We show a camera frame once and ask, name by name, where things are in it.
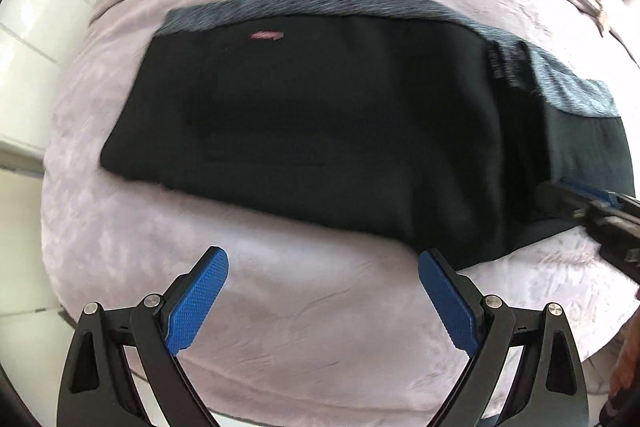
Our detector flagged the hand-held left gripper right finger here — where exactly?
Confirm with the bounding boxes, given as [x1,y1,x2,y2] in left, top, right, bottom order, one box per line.
[417,248,590,427]

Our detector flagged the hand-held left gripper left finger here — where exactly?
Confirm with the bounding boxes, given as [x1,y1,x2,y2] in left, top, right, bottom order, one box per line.
[57,246,231,427]

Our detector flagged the lilac embossed bedspread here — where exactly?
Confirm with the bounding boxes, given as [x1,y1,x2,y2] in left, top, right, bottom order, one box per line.
[40,0,640,427]

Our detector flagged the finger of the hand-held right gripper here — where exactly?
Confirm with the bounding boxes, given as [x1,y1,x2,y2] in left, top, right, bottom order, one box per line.
[539,183,602,229]
[557,176,640,208]

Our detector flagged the black pants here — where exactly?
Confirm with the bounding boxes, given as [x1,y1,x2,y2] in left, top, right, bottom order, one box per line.
[100,14,636,271]

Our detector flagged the white wardrobe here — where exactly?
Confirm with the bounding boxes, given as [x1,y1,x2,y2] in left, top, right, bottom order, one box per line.
[0,0,151,168]

